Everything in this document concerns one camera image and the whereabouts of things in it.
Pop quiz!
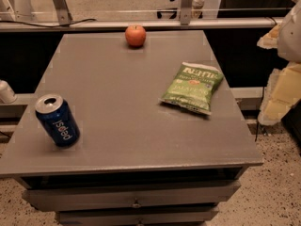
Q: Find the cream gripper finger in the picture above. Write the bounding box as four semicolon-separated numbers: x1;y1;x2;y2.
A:
257;24;280;49
258;62;301;125

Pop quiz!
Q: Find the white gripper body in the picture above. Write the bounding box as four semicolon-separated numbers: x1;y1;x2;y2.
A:
277;0;301;63

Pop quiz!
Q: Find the blue pepsi can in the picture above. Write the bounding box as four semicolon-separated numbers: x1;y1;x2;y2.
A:
35;93;80;148

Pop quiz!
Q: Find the green jalapeno chips bag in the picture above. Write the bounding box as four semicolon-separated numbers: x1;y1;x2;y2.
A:
161;62;224;115

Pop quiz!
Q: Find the red apple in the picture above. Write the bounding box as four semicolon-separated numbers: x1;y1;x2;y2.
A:
125;24;146;47

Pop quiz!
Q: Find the lower grey drawer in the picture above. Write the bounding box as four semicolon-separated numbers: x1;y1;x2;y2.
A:
56;205;218;226

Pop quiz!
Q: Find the grey drawer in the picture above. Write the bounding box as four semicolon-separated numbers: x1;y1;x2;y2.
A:
56;205;218;226
23;180;241;212

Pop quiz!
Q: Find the grey drawer cabinet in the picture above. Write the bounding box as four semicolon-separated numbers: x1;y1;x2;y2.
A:
0;30;264;226

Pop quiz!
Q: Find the top grey drawer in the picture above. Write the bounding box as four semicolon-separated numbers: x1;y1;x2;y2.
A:
23;180;241;212

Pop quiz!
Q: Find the white cylinder at left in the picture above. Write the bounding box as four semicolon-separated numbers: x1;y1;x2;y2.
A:
0;80;17;104

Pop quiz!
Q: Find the metal frame rail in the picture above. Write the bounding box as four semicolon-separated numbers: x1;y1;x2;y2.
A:
0;17;283;33

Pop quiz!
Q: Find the black cable on rail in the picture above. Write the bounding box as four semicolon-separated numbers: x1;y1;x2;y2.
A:
0;18;98;28

